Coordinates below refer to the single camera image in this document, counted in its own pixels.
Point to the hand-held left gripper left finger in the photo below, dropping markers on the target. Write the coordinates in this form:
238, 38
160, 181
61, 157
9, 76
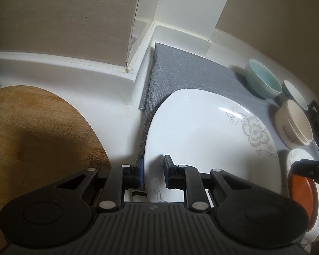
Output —
140, 172

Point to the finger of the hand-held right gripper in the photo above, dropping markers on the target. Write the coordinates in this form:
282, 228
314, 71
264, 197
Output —
305, 168

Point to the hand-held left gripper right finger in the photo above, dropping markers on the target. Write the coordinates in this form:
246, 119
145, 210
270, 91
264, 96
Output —
167, 175

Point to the orange plate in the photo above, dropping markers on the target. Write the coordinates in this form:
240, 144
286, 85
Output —
303, 199

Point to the beige ceramic bowl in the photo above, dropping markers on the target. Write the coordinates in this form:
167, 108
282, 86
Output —
289, 127

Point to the large white floral square plate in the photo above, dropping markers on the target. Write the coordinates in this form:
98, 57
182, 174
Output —
202, 127

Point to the dark green bowl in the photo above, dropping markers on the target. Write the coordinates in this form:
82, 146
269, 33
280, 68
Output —
295, 93

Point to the teal ceramic bowl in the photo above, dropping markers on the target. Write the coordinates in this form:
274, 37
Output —
263, 81

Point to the wooden cutting board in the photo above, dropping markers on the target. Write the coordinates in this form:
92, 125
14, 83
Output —
42, 138

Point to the grey fabric mat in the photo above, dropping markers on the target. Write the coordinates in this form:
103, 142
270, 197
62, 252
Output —
191, 69

